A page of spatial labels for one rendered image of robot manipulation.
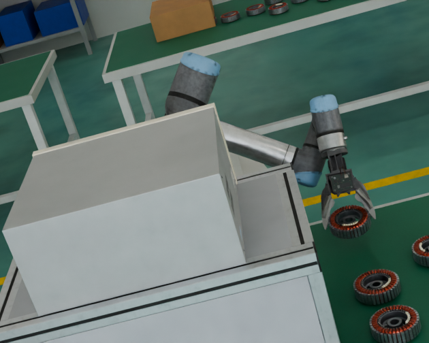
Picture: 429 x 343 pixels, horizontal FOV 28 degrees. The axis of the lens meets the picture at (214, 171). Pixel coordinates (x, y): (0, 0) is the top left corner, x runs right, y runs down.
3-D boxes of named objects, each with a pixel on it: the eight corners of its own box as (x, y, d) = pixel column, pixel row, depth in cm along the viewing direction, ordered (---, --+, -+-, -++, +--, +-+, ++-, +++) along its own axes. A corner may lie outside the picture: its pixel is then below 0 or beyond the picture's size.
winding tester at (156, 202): (62, 226, 206) (33, 151, 198) (237, 180, 202) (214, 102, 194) (37, 317, 170) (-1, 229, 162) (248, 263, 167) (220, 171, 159)
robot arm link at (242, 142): (151, 128, 239) (318, 186, 235) (165, 92, 240) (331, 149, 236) (156, 135, 250) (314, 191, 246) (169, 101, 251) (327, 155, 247)
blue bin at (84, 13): (49, 26, 853) (40, 2, 844) (89, 14, 850) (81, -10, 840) (42, 37, 815) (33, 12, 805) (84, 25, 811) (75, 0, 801)
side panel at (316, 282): (321, 327, 204) (291, 211, 191) (334, 324, 204) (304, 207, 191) (341, 403, 178) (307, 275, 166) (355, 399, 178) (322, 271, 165)
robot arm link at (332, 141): (317, 141, 236) (346, 135, 235) (321, 157, 235) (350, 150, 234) (316, 137, 229) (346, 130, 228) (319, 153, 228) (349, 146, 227)
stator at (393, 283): (347, 302, 210) (344, 289, 208) (369, 277, 217) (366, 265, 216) (388, 309, 203) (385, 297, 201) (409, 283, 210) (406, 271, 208)
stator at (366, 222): (328, 218, 237) (325, 208, 235) (368, 210, 235) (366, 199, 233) (332, 243, 228) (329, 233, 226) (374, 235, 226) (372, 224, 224)
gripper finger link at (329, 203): (314, 224, 226) (325, 192, 227) (315, 226, 232) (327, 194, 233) (325, 229, 226) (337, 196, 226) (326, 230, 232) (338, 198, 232)
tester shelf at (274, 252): (28, 248, 211) (22, 232, 209) (295, 178, 206) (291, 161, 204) (-9, 355, 171) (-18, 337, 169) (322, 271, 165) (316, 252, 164)
